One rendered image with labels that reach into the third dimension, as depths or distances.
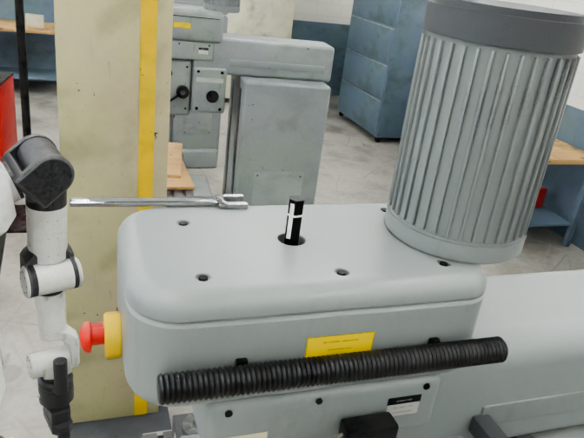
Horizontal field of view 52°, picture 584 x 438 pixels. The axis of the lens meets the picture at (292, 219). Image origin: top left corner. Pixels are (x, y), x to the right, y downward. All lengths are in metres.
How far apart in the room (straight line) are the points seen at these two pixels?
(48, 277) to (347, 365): 0.96
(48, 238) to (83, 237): 1.17
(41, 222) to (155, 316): 0.85
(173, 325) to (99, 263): 2.07
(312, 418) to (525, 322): 0.38
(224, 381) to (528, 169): 0.45
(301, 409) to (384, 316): 0.17
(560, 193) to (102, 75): 4.94
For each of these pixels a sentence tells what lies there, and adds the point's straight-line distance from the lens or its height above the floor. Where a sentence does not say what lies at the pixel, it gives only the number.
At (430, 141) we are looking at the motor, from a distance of 0.79.
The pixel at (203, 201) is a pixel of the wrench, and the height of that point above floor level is 1.90.
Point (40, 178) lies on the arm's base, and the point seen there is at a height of 1.72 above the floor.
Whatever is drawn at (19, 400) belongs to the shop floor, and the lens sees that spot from 3.48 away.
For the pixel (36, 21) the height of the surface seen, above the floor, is 0.96.
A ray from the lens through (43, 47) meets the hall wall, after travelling 9.82.
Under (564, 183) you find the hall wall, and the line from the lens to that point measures 6.42.
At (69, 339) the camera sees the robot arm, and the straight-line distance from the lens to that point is 1.68.
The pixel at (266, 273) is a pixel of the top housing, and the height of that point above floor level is 1.89.
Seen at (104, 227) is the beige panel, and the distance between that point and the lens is 2.66.
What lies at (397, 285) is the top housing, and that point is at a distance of 0.75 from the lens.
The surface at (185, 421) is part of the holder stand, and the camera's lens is 1.61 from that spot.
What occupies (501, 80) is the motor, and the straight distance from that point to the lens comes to 0.76.
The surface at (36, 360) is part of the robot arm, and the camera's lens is 1.69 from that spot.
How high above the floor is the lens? 2.24
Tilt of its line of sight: 24 degrees down
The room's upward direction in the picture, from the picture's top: 7 degrees clockwise
